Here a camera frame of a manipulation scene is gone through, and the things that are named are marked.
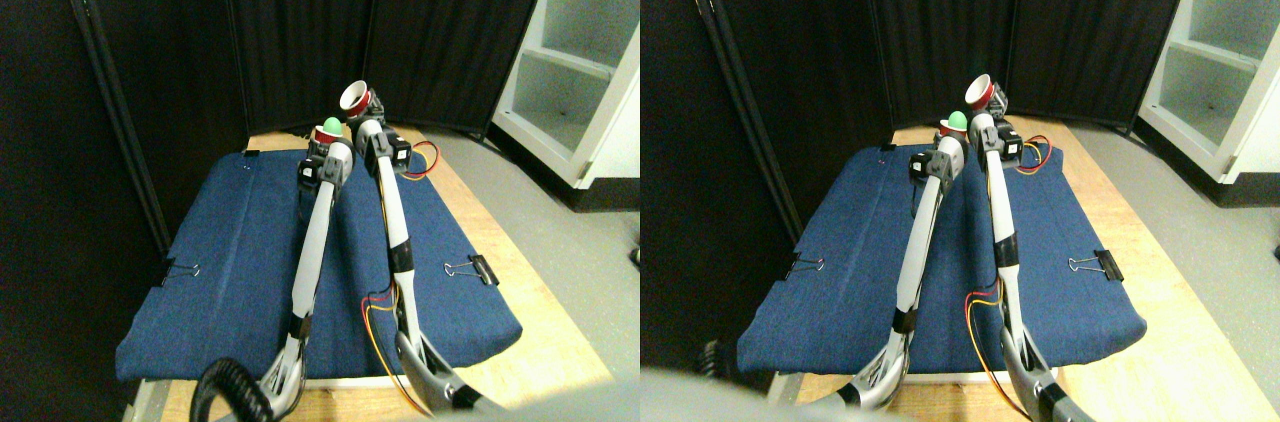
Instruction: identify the curtain stand pole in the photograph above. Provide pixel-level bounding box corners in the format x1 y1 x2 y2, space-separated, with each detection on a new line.
680 0 803 245
60 0 173 255

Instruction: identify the black ribbed hose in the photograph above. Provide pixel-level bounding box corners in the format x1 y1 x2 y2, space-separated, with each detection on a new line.
697 339 727 379
190 357 277 422

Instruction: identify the white shelf unit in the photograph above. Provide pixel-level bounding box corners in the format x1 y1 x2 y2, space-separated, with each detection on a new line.
490 0 640 193
1137 0 1280 188

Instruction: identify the red and yellow wire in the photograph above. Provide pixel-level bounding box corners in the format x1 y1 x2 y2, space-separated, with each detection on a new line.
361 287 426 415
962 281 1022 419

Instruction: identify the dark blue cloth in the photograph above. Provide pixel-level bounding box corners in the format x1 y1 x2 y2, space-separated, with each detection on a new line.
737 145 1148 375
115 149 523 383

